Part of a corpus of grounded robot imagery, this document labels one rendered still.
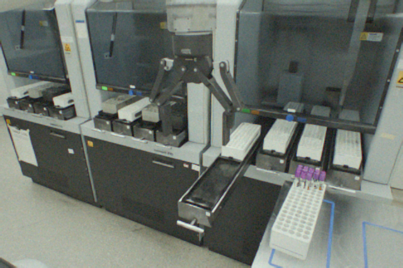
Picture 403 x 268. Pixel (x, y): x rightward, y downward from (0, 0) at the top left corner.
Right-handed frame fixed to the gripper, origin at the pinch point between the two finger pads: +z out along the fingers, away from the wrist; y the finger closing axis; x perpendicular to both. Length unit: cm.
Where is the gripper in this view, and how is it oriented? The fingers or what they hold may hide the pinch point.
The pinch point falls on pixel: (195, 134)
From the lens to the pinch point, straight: 60.0
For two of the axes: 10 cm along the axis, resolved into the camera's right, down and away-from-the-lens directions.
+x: 3.8, -3.8, 8.4
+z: 0.2, 9.1, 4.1
